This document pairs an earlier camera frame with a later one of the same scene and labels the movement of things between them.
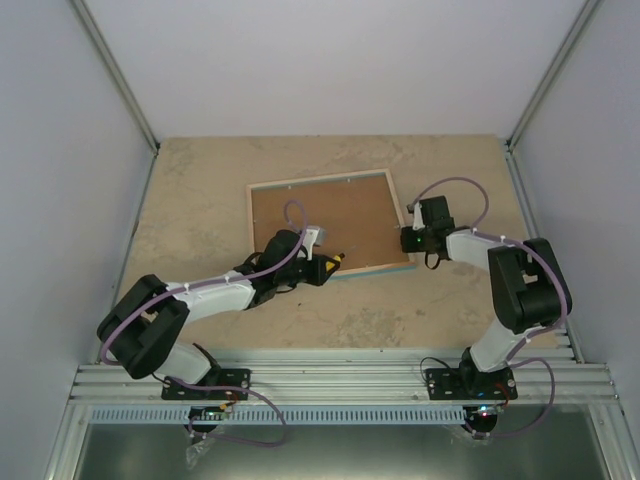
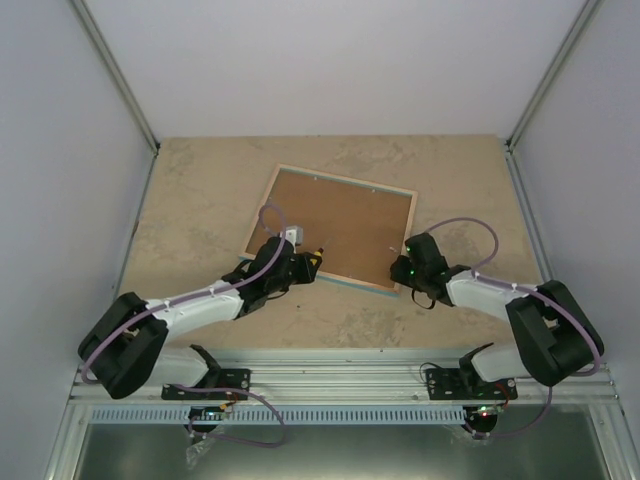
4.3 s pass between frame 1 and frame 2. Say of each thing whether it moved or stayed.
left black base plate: stayed
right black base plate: stayed
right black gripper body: moved
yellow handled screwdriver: moved
